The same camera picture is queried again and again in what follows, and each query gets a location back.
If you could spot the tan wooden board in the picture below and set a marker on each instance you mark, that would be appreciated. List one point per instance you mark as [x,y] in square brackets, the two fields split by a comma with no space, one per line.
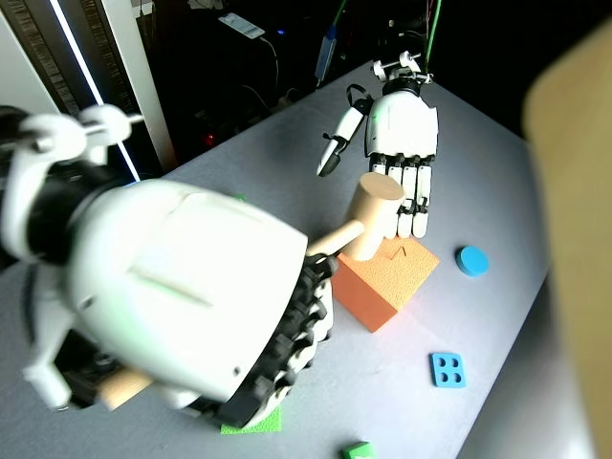
[574,215]

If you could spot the blue block with round holes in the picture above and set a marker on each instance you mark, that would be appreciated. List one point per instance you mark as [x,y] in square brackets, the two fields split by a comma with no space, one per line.
[448,369]

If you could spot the green tile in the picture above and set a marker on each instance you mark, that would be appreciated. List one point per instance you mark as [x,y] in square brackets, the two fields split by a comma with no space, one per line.
[263,423]

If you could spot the smartphone with lit screen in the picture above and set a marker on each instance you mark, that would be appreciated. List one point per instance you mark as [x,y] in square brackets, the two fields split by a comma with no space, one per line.
[241,25]

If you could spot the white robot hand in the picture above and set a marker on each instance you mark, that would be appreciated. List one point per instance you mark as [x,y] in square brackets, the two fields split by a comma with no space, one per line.
[191,287]
[401,129]

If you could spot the white light strip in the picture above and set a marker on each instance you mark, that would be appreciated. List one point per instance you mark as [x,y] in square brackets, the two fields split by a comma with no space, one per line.
[91,81]

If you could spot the green cube with letter Y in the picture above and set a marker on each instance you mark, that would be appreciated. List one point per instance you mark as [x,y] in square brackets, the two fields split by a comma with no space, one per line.
[357,452]

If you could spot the green cube with number 7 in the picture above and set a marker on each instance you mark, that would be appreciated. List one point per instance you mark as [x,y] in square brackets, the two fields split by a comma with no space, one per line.
[239,197]

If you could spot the large orange foam block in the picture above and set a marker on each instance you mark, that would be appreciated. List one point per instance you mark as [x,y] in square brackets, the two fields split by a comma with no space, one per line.
[378,287]

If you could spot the blue round disc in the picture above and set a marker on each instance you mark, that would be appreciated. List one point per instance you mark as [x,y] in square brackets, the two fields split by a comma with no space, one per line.
[472,260]

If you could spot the thin metal nail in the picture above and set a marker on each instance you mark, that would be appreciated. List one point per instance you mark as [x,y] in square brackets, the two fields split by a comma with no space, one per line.
[400,252]

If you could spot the wooden mallet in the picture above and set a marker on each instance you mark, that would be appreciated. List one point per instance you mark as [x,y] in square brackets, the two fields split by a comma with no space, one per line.
[375,210]

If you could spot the grey table cloth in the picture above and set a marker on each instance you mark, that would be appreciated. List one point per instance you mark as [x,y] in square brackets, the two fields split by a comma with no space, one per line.
[478,191]

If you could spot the white pillar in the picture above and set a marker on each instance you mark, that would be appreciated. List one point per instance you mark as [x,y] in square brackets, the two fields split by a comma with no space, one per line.
[138,72]

